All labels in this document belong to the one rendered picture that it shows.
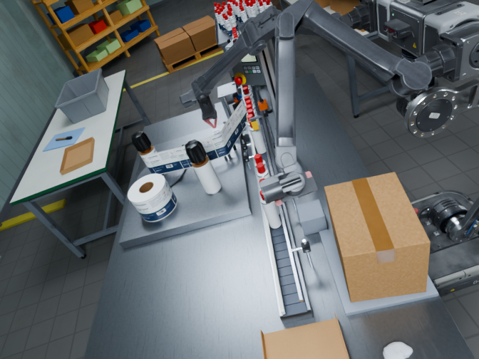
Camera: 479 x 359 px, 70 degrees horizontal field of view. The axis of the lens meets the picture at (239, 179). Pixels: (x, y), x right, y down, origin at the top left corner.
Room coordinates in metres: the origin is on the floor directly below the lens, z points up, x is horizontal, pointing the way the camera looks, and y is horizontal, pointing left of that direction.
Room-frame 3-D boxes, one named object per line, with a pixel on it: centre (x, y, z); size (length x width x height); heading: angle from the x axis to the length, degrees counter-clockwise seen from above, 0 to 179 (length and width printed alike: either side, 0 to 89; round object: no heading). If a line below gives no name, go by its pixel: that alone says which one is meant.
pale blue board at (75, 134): (2.89, 1.27, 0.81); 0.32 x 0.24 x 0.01; 72
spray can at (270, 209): (0.99, -0.07, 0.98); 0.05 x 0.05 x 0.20
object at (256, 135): (1.51, -0.17, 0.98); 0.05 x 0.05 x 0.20
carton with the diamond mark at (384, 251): (0.68, -0.34, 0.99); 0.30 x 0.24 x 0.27; 165
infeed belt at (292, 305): (1.40, -0.15, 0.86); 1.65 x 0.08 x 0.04; 169
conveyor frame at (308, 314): (1.40, -0.15, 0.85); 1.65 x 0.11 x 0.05; 169
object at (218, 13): (3.81, -0.71, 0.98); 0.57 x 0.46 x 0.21; 79
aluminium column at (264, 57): (1.42, -0.30, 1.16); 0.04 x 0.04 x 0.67; 79
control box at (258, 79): (1.49, -0.25, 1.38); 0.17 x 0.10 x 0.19; 45
